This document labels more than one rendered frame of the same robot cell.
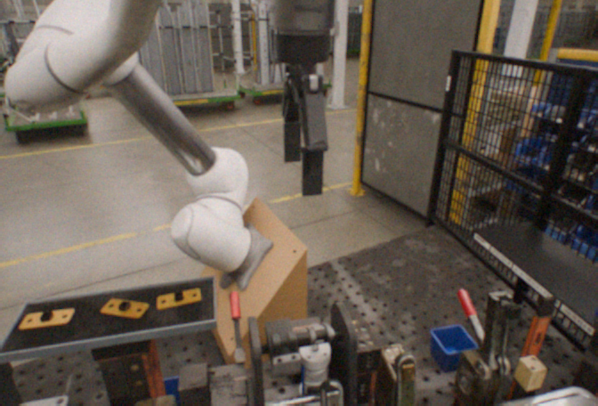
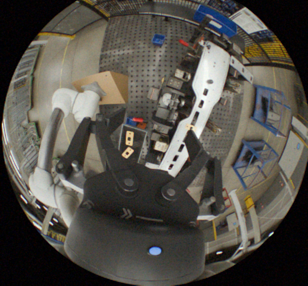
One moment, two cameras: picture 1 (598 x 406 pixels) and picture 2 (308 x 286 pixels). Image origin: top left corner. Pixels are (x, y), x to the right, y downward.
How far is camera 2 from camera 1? 0.59 m
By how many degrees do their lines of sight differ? 77
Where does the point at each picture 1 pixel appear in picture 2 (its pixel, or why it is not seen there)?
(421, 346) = (150, 45)
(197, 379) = (157, 136)
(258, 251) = (96, 88)
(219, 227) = (86, 106)
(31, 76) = not seen: hidden behind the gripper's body
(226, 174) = (65, 102)
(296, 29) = not seen: hidden behind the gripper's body
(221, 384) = (160, 129)
